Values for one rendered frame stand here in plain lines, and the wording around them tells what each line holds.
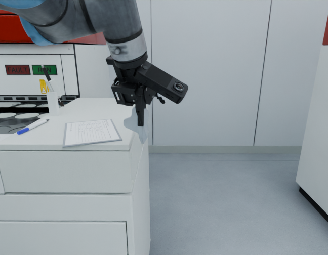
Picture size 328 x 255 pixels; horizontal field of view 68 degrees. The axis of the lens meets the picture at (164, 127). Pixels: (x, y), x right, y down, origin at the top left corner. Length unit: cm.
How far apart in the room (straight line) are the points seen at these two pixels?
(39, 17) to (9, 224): 62
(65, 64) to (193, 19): 171
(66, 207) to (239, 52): 239
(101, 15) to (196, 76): 231
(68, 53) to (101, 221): 82
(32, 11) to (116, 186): 46
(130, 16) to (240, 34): 237
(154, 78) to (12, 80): 101
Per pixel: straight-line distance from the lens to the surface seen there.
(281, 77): 297
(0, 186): 80
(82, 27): 47
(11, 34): 134
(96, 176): 68
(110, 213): 74
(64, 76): 130
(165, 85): 51
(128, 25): 47
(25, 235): 87
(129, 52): 48
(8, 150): 74
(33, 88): 137
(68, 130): 76
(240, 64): 280
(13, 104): 143
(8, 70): 142
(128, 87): 54
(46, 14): 39
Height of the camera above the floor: 120
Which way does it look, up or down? 18 degrees down
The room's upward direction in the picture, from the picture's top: straight up
